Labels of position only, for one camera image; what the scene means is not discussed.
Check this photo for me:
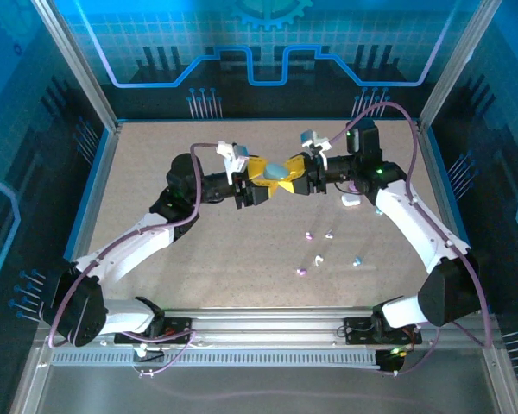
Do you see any blue earbud charging case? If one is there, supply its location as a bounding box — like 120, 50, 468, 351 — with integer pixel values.
262, 163, 298, 182

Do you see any grey metal front tray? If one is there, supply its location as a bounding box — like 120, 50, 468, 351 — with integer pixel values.
10, 347, 518, 414

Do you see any black control box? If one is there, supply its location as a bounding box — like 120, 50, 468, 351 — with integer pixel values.
376, 348, 411, 375

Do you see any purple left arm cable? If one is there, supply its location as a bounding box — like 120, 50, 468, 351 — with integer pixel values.
47, 141, 221, 379

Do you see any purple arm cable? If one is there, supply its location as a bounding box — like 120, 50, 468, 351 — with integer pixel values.
47, 141, 221, 379
330, 101, 496, 377

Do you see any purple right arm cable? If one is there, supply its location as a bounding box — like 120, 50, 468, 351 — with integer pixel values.
330, 101, 496, 377

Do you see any aluminium side rail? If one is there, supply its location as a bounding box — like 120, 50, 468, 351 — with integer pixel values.
64, 122, 123, 264
415, 120, 478, 311

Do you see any aluminium front mounting rail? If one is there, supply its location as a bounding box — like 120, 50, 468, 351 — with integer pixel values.
38, 305, 502, 350

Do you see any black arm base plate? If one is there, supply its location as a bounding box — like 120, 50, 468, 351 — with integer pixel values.
114, 317, 194, 346
344, 317, 423, 346

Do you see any grey slotted cable duct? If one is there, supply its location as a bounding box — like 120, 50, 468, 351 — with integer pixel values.
50, 349, 383, 368

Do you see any aluminium frame post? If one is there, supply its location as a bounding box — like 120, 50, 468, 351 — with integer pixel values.
28, 0, 123, 133
417, 0, 505, 133

